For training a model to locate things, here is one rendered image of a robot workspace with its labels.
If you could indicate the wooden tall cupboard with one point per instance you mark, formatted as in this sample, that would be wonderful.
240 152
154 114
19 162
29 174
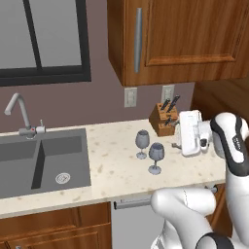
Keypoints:
220 97

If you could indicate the silver tap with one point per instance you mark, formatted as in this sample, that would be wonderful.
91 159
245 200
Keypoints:
22 116

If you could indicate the grey kitchen sink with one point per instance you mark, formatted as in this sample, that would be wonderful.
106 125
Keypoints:
42 162

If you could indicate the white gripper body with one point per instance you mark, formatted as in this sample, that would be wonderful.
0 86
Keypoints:
190 133

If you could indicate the white wall socket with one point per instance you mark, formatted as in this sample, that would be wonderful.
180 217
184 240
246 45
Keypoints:
130 97
167 94

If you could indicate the wooden wall cupboard door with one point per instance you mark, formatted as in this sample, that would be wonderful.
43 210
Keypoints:
191 39

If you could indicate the wooden knife block with knives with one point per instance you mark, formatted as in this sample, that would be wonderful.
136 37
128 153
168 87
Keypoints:
164 119

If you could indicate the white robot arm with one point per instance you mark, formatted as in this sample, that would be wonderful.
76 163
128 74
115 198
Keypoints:
184 204

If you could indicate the grey dishwasher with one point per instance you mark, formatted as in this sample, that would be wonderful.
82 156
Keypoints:
136 227

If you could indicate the wooden base cupboard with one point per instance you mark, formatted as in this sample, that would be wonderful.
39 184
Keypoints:
55 228

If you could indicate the grey wine glass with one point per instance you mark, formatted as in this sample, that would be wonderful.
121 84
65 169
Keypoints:
156 157
142 143

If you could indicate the black framed window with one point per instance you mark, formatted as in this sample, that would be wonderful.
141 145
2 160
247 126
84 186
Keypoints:
42 39

